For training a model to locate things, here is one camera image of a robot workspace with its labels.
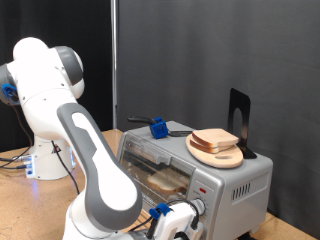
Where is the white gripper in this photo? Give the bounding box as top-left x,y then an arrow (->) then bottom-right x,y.
153,201 -> 205,240

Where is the white bread slice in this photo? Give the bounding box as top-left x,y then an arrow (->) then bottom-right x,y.
146,167 -> 190,196
191,128 -> 240,149
189,138 -> 236,155

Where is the glass oven door with handle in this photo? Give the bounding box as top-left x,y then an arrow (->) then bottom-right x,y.
118,133 -> 198,218

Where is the metal spatula with blue block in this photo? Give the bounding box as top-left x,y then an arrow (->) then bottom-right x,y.
127,116 -> 194,140

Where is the silver oven knob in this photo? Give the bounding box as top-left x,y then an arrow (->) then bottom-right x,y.
194,198 -> 207,217

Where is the silver toaster oven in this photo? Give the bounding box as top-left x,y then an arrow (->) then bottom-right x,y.
116,120 -> 274,240

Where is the oval wooden cutting board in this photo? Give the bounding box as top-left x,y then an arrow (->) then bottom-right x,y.
185,134 -> 245,170

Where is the black metal bookend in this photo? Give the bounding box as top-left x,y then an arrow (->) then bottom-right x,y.
227,88 -> 258,160

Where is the vertical metal pole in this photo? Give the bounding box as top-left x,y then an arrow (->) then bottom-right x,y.
110,0 -> 119,130

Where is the black fabric backdrop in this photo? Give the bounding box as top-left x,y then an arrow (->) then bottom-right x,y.
0,0 -> 115,153

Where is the blue cable clip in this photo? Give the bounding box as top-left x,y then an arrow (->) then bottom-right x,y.
1,83 -> 20,105
148,202 -> 173,221

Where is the wire oven rack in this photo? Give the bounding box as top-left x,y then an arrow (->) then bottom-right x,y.
121,159 -> 191,208

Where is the black base cable silver connector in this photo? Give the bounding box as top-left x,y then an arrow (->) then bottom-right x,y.
0,153 -> 33,163

